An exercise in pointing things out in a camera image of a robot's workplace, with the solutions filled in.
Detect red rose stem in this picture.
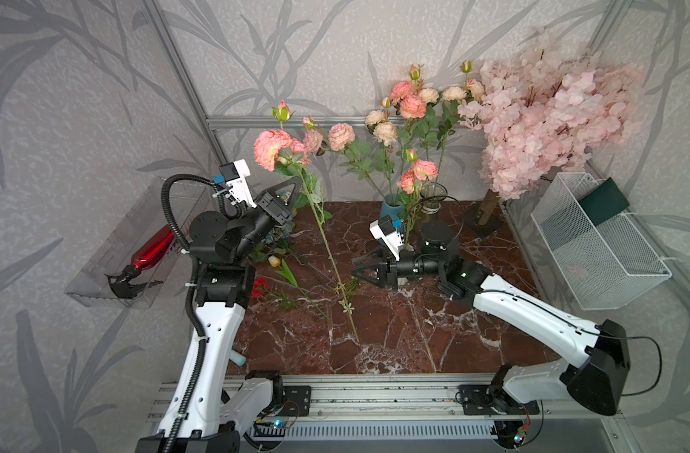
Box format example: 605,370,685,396
251,277,299,310

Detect yellow tulip stem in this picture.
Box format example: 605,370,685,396
268,255,330,320

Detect aluminium front rail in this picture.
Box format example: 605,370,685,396
146,372,624,423

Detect clear glass vase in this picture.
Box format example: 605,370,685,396
420,181,449,215

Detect pink cherry blossom tree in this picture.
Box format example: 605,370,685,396
458,30,644,200

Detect small white daisy sprig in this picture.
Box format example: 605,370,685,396
337,277,360,315

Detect cream pink rose stem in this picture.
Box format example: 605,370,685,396
417,88,441,160

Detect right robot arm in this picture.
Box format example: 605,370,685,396
352,216,631,416

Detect coral pink rose stem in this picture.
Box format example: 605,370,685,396
396,148,439,245

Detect blue hydrangea flowers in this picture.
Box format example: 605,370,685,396
249,221,295,263

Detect dark green card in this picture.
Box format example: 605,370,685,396
577,179,630,227

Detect teal ceramic vase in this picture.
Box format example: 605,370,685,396
379,194,405,221

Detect deep pink rose stem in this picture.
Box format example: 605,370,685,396
390,63,428,170

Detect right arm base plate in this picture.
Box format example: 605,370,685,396
454,384,541,416

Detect pink rose bunch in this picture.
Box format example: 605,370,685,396
253,101,360,341

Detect tree stand base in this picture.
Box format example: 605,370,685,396
471,190,503,238

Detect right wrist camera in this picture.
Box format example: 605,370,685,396
370,215,405,262

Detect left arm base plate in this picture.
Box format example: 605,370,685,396
266,385,312,417

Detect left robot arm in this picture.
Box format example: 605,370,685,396
136,174,302,452

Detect white wire mesh basket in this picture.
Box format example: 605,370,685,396
531,173,673,311

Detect red spray bottle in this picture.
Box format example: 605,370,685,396
106,225,175,299

